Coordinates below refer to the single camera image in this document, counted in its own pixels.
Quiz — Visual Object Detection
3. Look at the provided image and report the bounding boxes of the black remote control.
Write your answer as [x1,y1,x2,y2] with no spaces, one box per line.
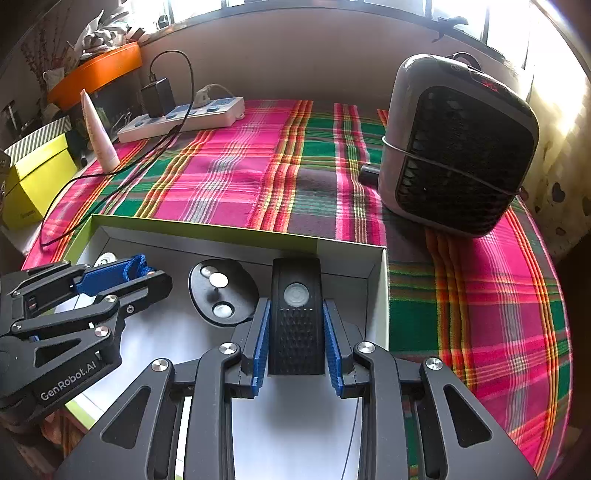
[269,257,325,376]

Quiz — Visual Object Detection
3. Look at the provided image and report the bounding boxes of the white round puck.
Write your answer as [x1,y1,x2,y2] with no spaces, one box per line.
[94,252,117,267]

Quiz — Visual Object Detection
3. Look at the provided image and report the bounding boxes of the shallow green white box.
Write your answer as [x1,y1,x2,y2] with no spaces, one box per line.
[64,214,391,480]

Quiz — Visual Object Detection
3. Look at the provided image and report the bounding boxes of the oval grey magnetic holder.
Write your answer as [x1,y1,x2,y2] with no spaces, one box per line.
[188,258,259,328]

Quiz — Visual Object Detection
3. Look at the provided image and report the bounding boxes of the yellow cardboard box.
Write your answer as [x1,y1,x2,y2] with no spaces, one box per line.
[2,134,77,230]

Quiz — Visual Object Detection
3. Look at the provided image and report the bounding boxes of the white cream tube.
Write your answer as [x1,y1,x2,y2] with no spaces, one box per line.
[80,89,120,173]

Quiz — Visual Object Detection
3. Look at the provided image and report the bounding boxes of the striped white box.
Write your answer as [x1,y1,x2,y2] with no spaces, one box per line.
[5,116,71,165]

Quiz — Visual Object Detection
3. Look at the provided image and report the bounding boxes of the plaid pink green tablecloth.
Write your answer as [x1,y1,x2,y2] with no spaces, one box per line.
[25,100,572,478]

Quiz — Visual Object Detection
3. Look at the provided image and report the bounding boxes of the white power strip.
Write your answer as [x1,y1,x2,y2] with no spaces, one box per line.
[116,95,247,144]

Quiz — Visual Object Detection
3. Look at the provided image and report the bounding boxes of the black charger adapter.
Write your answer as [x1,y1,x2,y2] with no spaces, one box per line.
[140,78,176,118]

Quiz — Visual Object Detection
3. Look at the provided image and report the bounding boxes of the orange tray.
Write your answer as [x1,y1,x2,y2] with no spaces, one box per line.
[47,42,142,111]

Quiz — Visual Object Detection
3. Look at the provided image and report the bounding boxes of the grey black space heater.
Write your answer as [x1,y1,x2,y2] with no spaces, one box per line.
[378,54,539,237]

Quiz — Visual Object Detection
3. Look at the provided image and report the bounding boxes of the floral yellow curtain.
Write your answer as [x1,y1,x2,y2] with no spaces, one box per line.
[521,68,591,259]

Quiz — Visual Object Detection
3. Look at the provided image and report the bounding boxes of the black charger cable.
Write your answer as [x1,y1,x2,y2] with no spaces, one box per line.
[38,49,197,249]

